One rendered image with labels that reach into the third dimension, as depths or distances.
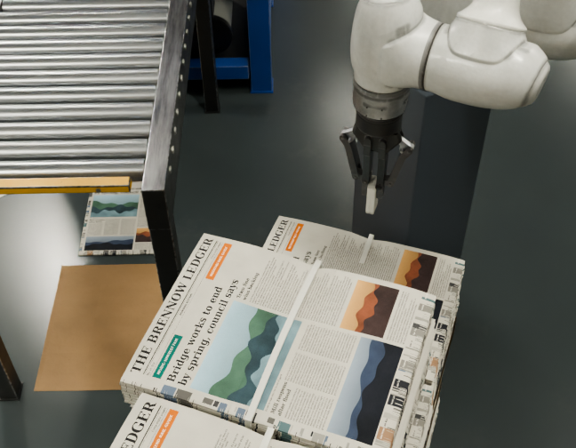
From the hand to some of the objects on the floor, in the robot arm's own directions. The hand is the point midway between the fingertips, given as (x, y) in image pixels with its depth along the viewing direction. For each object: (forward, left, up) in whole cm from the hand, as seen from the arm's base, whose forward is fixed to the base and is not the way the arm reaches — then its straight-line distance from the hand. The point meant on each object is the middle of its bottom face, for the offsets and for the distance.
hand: (372, 195), depth 153 cm
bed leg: (+24, -42, -96) cm, 108 cm away
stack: (+45, +33, -96) cm, 111 cm away
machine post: (-68, -144, -96) cm, 186 cm away
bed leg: (+65, -70, -96) cm, 136 cm away
